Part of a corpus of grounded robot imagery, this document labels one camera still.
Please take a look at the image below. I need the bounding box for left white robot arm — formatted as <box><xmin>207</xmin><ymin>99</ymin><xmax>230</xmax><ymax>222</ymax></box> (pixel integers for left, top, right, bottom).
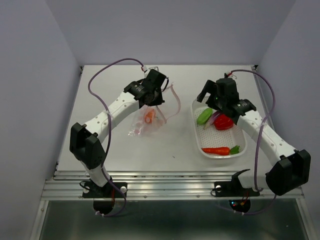
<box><xmin>69</xmin><ymin>69</ymin><xmax>169</xmax><ymax>197</ymax></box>

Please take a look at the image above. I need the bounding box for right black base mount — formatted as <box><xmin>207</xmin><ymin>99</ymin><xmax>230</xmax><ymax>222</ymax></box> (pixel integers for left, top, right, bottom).
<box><xmin>210</xmin><ymin>169</ymin><xmax>260</xmax><ymax>215</ymax></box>

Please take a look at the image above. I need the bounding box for aluminium rail frame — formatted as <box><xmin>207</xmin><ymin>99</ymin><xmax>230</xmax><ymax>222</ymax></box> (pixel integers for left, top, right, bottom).
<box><xmin>41</xmin><ymin>170</ymin><xmax>305</xmax><ymax>201</ymax></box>

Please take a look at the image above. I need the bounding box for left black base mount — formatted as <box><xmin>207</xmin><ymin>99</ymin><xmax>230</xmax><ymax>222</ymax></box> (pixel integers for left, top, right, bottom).
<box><xmin>79</xmin><ymin>180</ymin><xmax>128</xmax><ymax>217</ymax></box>

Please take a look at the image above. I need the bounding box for white perforated plastic basket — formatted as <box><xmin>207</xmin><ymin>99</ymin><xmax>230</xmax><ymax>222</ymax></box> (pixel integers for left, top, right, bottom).
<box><xmin>191</xmin><ymin>96</ymin><xmax>248</xmax><ymax>159</ymax></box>

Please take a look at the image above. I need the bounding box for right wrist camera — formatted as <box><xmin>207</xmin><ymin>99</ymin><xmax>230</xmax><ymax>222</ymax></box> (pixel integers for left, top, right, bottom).
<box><xmin>223</xmin><ymin>72</ymin><xmax>237</xmax><ymax>80</ymax></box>

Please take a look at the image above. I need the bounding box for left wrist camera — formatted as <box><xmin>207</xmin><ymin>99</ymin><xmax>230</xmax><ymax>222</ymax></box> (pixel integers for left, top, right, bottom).
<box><xmin>141</xmin><ymin>65</ymin><xmax>159</xmax><ymax>75</ymax></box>

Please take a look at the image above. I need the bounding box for purple toy eggplant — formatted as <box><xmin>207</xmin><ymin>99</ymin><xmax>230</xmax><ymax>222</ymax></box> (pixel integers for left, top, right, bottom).
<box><xmin>203</xmin><ymin>111</ymin><xmax>221</xmax><ymax>130</ymax></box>

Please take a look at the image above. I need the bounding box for red toy bell pepper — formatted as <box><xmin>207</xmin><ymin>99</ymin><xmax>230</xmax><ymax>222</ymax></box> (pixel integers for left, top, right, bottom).
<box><xmin>213</xmin><ymin>114</ymin><xmax>234</xmax><ymax>131</ymax></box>

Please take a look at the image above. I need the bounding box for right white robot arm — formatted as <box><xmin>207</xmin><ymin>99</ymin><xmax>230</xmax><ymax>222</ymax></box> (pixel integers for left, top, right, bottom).
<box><xmin>196</xmin><ymin>77</ymin><xmax>311</xmax><ymax>197</ymax></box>

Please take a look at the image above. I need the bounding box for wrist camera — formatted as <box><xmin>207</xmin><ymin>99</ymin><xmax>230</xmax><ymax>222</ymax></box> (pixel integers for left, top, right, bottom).
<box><xmin>223</xmin><ymin>72</ymin><xmax>237</xmax><ymax>80</ymax></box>
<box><xmin>141</xmin><ymin>65</ymin><xmax>159</xmax><ymax>75</ymax></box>

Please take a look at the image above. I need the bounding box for orange toy pumpkin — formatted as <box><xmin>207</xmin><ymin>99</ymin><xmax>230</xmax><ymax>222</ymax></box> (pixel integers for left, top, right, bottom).
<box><xmin>144</xmin><ymin>108</ymin><xmax>156</xmax><ymax>124</ymax></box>

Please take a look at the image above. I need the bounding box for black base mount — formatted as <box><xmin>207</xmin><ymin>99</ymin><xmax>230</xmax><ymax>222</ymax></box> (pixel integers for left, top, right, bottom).
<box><xmin>210</xmin><ymin>169</ymin><xmax>260</xmax><ymax>215</ymax></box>
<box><xmin>79</xmin><ymin>180</ymin><xmax>128</xmax><ymax>217</ymax></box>

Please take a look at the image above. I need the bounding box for orange toy carrot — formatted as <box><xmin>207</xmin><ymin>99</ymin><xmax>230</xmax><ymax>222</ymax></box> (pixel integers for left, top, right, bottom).
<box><xmin>201</xmin><ymin>145</ymin><xmax>240</xmax><ymax>156</ymax></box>

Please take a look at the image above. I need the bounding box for green toy bitter gourd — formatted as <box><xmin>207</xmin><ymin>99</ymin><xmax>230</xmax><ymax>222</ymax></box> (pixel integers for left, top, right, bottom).
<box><xmin>196</xmin><ymin>108</ymin><xmax>214</xmax><ymax>126</ymax></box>

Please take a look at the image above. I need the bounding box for clear pink-dotted zip bag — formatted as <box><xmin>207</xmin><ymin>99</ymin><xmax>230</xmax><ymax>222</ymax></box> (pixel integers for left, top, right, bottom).
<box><xmin>128</xmin><ymin>83</ymin><xmax>182</xmax><ymax>137</ymax></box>

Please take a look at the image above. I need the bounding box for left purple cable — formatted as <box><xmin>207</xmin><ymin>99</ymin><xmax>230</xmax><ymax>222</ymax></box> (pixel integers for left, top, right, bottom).
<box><xmin>88</xmin><ymin>57</ymin><xmax>148</xmax><ymax>218</ymax></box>

